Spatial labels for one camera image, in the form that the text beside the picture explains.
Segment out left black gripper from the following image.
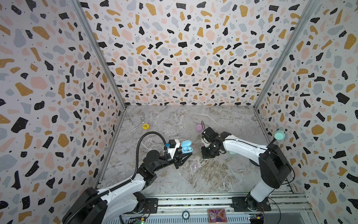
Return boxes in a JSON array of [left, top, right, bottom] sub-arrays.
[[153, 147, 192, 173]]

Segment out blue charging case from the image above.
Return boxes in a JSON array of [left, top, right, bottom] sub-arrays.
[[180, 140, 193, 154]]

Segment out pink charging case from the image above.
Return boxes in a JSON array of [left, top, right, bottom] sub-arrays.
[[196, 124, 202, 132]]

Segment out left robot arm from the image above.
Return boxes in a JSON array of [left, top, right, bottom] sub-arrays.
[[62, 148, 192, 224]]

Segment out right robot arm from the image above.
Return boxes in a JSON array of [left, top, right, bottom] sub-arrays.
[[201, 128, 293, 203]]

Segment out round white badge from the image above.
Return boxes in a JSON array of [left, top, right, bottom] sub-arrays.
[[182, 211, 190, 220]]

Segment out pink square tag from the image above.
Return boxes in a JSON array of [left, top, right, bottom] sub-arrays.
[[208, 209, 227, 224]]

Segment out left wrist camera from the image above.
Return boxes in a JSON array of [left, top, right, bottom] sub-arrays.
[[165, 139, 180, 159]]

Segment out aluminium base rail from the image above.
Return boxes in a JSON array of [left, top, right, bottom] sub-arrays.
[[106, 193, 318, 224]]

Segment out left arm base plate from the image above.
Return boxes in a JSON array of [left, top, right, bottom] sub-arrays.
[[125, 198, 158, 215]]

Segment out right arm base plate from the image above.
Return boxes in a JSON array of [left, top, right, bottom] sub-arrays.
[[231, 197, 271, 212]]

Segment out left black corrugated cable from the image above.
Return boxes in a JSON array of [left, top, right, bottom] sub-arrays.
[[62, 131, 168, 224]]

